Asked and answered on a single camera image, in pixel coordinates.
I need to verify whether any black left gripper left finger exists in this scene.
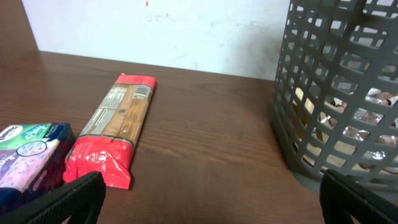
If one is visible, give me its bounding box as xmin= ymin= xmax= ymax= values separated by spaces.
xmin=1 ymin=172 xmax=106 ymax=224

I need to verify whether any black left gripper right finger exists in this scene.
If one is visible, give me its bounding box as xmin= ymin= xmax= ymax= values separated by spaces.
xmin=320 ymin=169 xmax=397 ymax=224

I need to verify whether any beige brown bread bag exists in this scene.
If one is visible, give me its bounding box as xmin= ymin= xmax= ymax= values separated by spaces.
xmin=289 ymin=87 xmax=355 ymax=172

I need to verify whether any red orange cracker pack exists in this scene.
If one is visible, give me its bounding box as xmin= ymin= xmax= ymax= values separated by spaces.
xmin=63 ymin=73 xmax=157 ymax=189

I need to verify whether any Kleenex tissue multipack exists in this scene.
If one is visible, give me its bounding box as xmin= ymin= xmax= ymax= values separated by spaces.
xmin=1 ymin=123 xmax=75 ymax=215

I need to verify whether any clear brown pastry bag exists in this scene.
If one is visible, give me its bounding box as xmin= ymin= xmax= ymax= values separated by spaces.
xmin=320 ymin=87 xmax=398 ymax=174

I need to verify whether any grey plastic laundry basket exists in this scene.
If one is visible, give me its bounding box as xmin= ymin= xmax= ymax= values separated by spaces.
xmin=270 ymin=0 xmax=397 ymax=200

